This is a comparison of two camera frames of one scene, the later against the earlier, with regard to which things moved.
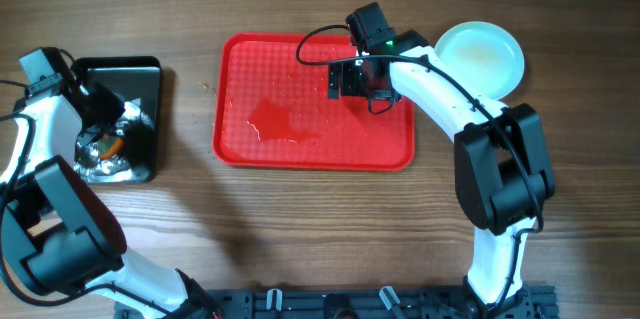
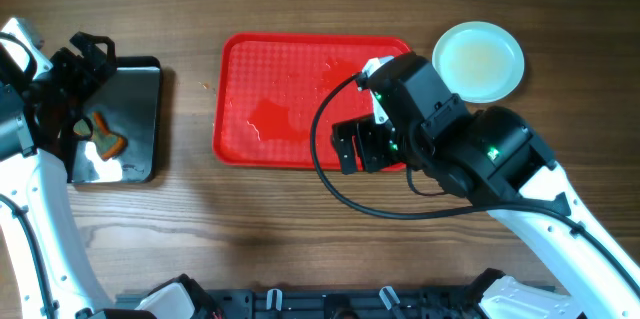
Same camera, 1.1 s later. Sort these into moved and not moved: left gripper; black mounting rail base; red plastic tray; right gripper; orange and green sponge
Moved: left gripper; right gripper
Not moved: black mounting rail base; orange and green sponge; red plastic tray
